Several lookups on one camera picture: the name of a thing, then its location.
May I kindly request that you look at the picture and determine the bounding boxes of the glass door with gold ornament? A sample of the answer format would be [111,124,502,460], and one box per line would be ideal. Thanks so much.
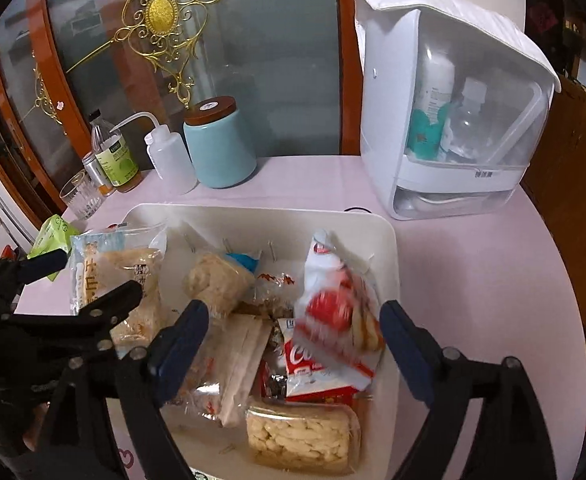
[0,0,459,221]

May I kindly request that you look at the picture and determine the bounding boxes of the clear rice cracker packet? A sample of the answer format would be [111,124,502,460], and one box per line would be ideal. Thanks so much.
[245,402,361,476]

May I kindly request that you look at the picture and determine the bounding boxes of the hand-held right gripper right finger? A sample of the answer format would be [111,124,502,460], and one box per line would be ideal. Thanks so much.
[380,300,556,480]

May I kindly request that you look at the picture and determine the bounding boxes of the shiny foil snack packet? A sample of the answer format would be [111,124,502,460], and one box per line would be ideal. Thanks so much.
[260,360,289,401]

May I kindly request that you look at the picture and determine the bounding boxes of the white covered storage box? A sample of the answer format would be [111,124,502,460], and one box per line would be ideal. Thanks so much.
[354,0,561,221]

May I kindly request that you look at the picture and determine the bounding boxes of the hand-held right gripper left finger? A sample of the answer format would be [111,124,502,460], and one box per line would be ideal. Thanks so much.
[20,300,210,480]

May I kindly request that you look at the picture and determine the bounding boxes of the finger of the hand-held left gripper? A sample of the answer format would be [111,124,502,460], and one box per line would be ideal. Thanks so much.
[3,280,142,366]
[0,249,68,307]

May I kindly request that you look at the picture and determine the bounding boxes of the white squeeze bottle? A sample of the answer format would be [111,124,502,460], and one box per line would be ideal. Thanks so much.
[107,111,199,196]

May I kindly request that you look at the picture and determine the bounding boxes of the pale cracker packet blue label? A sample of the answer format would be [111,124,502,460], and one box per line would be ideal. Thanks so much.
[70,227,169,351]

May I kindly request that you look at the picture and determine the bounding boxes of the wooden cabinet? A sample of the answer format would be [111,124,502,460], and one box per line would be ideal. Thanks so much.
[520,77,586,331]

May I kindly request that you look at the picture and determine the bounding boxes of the pale brown snack packet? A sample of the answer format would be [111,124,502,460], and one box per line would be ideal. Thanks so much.
[173,310,274,428]

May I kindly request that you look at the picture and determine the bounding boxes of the teal jar with brown lid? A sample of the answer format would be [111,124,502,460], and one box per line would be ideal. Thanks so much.
[183,96,258,190]

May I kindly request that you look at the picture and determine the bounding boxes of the green packet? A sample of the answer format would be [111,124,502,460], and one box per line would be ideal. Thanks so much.
[27,214,74,261]

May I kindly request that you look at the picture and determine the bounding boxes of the teal and white bottle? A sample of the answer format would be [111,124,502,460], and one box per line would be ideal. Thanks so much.
[405,47,456,161]

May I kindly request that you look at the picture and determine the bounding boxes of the clear plastic bottle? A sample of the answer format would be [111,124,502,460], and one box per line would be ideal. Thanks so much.
[440,77,494,163]

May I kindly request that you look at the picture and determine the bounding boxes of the small metal can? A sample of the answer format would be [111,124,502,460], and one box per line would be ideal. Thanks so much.
[82,151,114,196]

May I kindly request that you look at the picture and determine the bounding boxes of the red and white snack packet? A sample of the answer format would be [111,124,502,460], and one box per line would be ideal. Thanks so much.
[293,230,389,391]

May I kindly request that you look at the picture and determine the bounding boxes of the clear glass cup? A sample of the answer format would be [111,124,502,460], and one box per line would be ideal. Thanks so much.
[59,170,104,221]

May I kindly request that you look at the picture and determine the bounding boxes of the white plastic tray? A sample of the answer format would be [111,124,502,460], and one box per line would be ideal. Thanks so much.
[70,202,401,480]

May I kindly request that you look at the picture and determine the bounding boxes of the green label glass bottle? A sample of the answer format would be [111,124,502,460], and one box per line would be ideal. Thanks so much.
[88,109,141,193]

